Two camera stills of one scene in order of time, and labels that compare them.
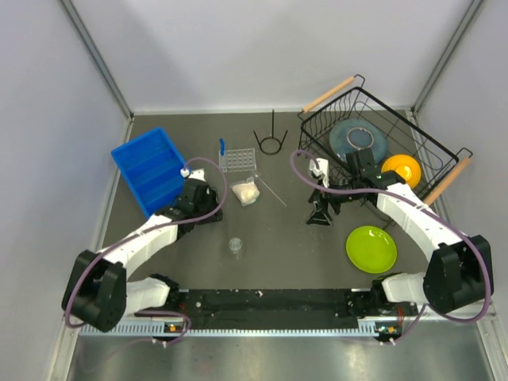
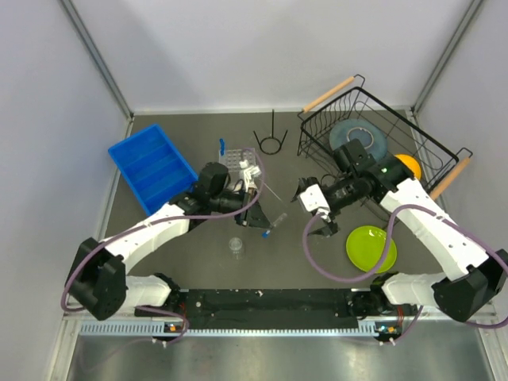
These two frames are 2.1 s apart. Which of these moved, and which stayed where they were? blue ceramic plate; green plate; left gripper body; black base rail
Moved: left gripper body
Stayed: black base rail; green plate; blue ceramic plate
